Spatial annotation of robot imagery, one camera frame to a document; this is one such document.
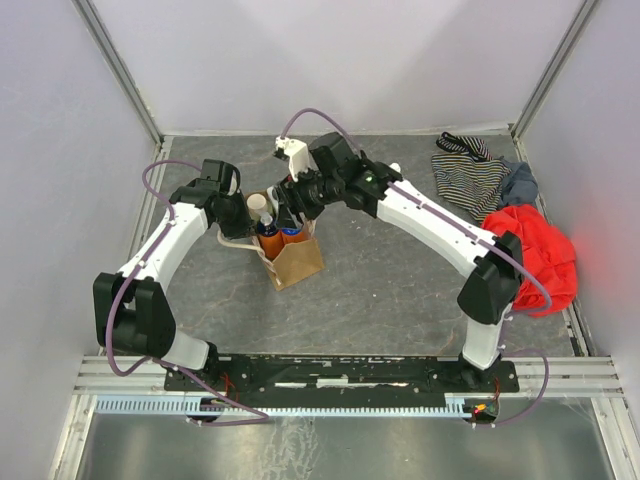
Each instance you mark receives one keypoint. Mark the blue-grey cloth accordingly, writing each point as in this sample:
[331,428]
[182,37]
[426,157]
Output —
[519,186]

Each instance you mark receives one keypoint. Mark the dark blue small bottle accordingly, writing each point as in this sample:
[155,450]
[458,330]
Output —
[269,236]

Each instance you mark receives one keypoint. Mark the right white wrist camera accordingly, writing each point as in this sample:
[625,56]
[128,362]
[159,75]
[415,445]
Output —
[295,153]

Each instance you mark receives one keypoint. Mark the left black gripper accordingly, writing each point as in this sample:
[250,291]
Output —
[238,225]

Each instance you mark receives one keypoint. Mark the blue cable duct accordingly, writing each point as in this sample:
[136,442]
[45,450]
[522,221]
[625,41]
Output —
[196,406]

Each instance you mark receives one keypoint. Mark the cream cap bottle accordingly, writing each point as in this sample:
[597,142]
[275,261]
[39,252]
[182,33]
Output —
[257,205]

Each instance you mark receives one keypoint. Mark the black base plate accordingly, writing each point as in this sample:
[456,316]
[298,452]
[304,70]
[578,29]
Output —
[353,381]

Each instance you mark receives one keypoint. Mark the striped shirt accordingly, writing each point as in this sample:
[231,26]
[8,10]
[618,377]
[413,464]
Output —
[470,185]

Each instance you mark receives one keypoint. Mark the white bottle black cap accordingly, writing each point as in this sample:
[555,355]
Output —
[273,198]

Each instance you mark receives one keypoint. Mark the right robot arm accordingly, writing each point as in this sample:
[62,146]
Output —
[490,265]

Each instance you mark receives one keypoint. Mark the canvas tote bag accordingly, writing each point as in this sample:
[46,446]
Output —
[296,261]

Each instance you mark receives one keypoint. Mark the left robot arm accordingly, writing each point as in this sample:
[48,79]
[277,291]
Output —
[132,313]

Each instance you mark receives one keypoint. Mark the aluminium frame rail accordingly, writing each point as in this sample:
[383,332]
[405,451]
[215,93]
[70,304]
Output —
[588,377]

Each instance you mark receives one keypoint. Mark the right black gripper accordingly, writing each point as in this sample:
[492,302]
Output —
[287,198]

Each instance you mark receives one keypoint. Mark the red cloth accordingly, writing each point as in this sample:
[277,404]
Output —
[547,254]

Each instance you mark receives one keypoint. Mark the striped dark garment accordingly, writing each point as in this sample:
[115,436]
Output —
[473,147]

